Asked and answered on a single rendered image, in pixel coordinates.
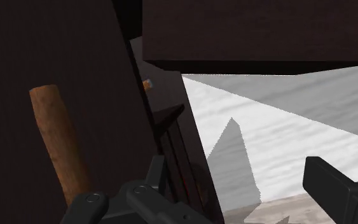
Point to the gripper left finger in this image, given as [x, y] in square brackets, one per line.
[147, 201]

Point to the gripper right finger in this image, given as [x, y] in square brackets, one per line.
[336, 189]

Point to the brown wooden cylinder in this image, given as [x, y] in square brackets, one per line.
[57, 136]

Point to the small orange object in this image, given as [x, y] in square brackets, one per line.
[147, 84]

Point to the dark brown robot stand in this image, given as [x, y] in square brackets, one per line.
[259, 31]

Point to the dark brown wooden table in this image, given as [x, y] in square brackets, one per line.
[8, 49]

